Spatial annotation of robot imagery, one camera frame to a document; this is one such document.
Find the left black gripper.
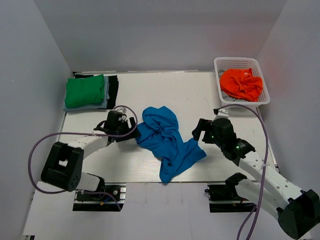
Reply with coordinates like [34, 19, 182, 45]
[115, 117, 142, 143]

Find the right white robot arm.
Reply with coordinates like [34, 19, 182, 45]
[192, 118, 320, 240]

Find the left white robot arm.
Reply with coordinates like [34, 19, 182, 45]
[40, 110, 140, 200]

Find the grey t-shirt in basket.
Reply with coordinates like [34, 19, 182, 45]
[217, 69, 237, 102]

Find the folded black t-shirt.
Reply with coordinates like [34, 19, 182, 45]
[74, 73, 120, 110]

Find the orange t-shirt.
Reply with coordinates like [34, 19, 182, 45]
[219, 68, 263, 102]

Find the white plastic basket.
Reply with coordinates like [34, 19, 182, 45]
[214, 56, 270, 110]

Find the folded green t-shirt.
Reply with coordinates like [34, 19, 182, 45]
[64, 75, 105, 108]

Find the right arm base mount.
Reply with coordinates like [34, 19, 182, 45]
[204, 184, 255, 213]

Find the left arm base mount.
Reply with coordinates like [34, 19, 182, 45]
[72, 183, 127, 212]

